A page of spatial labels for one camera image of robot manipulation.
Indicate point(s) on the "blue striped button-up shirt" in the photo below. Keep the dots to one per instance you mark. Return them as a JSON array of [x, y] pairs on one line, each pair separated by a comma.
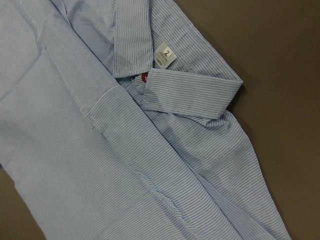
[[114, 125]]

